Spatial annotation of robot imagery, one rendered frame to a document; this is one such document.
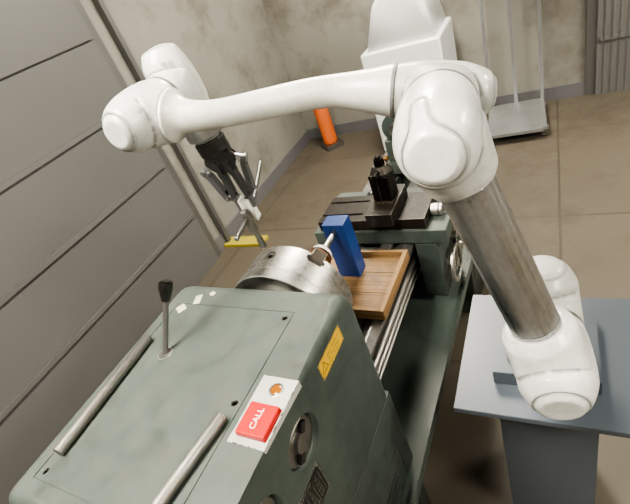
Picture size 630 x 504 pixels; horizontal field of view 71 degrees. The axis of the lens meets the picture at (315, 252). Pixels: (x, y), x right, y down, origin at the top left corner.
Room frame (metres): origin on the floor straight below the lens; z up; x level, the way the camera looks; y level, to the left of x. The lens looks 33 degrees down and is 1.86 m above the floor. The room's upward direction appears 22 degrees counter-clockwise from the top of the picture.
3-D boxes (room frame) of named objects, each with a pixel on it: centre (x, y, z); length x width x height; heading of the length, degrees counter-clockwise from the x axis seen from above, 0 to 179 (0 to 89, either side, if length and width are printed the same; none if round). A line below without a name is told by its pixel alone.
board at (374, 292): (1.22, -0.07, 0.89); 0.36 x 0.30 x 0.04; 53
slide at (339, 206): (1.48, -0.28, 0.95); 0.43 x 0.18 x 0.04; 53
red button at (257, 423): (0.50, 0.20, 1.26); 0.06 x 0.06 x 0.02; 53
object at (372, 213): (1.42, -0.32, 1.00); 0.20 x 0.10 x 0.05; 143
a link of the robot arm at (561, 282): (0.75, -0.49, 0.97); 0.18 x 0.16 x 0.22; 152
